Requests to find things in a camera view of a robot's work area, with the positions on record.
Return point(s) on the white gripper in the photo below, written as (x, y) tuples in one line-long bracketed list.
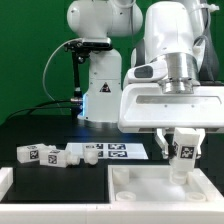
[(144, 107)]

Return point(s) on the white square tabletop part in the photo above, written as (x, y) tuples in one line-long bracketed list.
[(153, 183)]

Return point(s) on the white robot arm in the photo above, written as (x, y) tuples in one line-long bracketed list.
[(176, 32)]

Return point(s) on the white U-shaped fence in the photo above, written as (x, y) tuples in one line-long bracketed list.
[(110, 213)]

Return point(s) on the white marker sheet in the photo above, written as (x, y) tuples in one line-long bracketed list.
[(121, 151)]

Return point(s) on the black camera stand pole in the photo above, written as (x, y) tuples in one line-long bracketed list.
[(77, 99)]

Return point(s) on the black camera on stand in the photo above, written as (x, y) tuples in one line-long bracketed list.
[(90, 44)]

